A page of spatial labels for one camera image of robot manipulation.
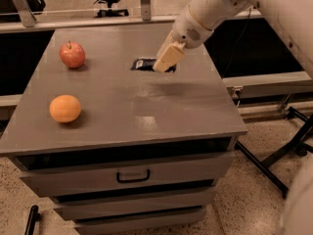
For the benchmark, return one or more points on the orange fruit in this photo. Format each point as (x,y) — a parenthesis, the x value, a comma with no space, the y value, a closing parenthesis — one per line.
(65,108)

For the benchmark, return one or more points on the grey drawer cabinet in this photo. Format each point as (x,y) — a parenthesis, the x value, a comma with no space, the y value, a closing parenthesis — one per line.
(181,125)

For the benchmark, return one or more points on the red apple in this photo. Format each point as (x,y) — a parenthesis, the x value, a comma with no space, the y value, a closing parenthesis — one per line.
(72,55)

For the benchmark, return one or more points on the black drawer handle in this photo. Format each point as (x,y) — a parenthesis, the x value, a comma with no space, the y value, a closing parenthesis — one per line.
(133,176)

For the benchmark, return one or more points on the black metal stand base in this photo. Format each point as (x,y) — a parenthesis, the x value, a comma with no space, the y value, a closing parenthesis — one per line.
(296,145)

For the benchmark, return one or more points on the blue rxbar blueberry wrapper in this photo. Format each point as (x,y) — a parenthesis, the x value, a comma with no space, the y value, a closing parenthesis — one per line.
(143,64)

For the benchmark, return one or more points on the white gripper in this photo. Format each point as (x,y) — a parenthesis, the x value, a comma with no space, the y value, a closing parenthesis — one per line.
(188,30)

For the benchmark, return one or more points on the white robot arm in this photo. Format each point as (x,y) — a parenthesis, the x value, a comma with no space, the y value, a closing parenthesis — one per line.
(292,20)

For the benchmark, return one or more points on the black handle bottom left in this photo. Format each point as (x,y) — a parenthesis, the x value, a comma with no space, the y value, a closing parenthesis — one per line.
(33,217)

